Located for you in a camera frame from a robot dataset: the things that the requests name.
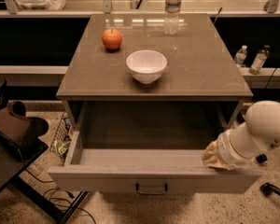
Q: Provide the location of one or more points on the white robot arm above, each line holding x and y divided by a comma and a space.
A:
259, 134

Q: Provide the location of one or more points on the red apple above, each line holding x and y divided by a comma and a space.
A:
112, 38

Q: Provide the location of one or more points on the small water bottle blue label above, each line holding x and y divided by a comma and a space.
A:
240, 56

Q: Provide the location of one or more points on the black desk with leg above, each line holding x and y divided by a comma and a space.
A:
10, 170

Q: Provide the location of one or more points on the wire basket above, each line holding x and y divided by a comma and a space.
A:
62, 132

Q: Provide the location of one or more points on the white bowl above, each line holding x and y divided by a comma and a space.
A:
146, 66

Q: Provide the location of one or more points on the grey top drawer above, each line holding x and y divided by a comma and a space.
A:
149, 148

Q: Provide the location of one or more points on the black caster leg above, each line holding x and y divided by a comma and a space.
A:
267, 189

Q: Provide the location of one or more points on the clear bottle yellowish liquid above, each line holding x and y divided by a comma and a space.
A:
259, 60

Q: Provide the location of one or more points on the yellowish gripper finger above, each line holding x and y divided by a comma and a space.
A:
211, 158

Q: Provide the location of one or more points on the clear water bottle on cabinet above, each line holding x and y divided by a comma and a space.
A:
171, 20

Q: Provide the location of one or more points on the grey drawer cabinet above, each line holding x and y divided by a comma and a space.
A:
199, 67

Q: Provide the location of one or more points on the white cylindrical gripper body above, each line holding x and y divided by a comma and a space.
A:
224, 150

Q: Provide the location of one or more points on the green snack bag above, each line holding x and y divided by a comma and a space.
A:
61, 148

